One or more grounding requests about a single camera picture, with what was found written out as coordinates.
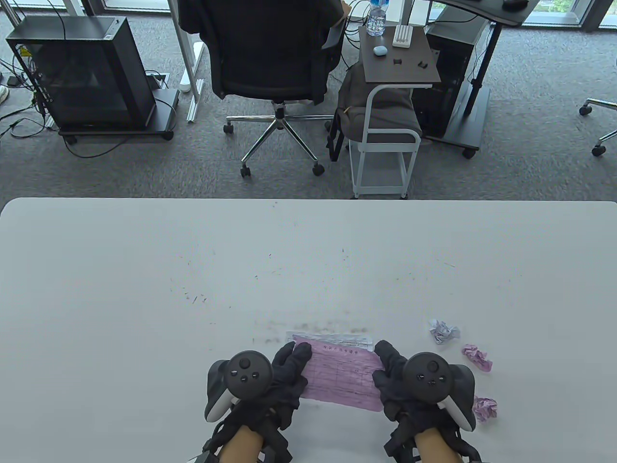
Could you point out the grey backpack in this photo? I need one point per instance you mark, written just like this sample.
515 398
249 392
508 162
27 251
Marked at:
352 96

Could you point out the person's right hand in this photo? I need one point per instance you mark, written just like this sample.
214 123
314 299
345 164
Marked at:
390 386

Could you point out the black computer mouse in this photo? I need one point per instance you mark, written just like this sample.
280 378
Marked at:
515 4

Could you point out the black rolling platform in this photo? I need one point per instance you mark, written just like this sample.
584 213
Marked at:
166 108

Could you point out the black power adapter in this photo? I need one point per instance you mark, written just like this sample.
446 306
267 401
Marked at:
13 80

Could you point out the clear plastic water bottle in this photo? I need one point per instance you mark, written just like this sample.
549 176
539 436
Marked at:
377 19

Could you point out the white paper invoice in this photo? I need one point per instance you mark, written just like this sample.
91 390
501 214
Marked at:
337 339
443 332

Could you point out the white desk leg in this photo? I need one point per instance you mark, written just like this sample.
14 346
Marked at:
185 38

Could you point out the white side table brown top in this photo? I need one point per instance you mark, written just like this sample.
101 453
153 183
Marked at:
381 67

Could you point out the grey hand controller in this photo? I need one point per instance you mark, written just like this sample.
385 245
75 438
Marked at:
246 376
429 378

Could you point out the black office chair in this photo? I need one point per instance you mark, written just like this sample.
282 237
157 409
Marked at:
270 48

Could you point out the person's left hand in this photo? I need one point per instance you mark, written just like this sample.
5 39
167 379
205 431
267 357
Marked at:
287 381

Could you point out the black glass computer tower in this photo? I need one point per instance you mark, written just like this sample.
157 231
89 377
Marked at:
87 72

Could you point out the light blue earbuds case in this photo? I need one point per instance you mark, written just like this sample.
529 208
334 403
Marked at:
381 50

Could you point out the black standing desk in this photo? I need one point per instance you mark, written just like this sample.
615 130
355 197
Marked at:
482 9

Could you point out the person's right forearm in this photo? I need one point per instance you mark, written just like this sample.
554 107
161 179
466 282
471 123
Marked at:
434 448

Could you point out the person's left forearm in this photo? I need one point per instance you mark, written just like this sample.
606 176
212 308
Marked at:
241 446

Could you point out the white slotted box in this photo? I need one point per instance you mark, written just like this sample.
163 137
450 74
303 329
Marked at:
402 36

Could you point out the pink paper invoice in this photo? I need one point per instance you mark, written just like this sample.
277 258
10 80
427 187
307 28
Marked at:
486 408
342 381
477 358

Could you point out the black floor socket box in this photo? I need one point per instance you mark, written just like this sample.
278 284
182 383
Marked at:
159 79

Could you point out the silver chair base with casters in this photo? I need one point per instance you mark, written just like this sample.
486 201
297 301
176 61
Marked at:
602 102

